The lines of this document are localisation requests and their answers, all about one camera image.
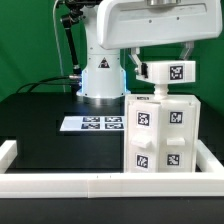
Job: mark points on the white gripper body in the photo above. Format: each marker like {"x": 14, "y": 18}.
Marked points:
{"x": 139, "y": 23}

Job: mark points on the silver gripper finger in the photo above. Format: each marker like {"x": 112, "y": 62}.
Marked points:
{"x": 141, "y": 68}
{"x": 187, "y": 50}

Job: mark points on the small white cabinet top box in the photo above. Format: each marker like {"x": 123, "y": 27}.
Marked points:
{"x": 168, "y": 72}

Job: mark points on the white cabinet body box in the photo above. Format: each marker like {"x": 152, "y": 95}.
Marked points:
{"x": 161, "y": 133}

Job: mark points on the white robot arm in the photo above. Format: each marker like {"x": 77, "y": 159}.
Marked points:
{"x": 103, "y": 79}

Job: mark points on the white marker sheet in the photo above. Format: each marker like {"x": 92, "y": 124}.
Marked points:
{"x": 92, "y": 123}

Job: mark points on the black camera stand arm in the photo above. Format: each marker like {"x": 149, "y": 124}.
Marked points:
{"x": 75, "y": 15}

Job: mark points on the white U-shaped fence frame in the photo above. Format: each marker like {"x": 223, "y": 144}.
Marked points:
{"x": 208, "y": 181}

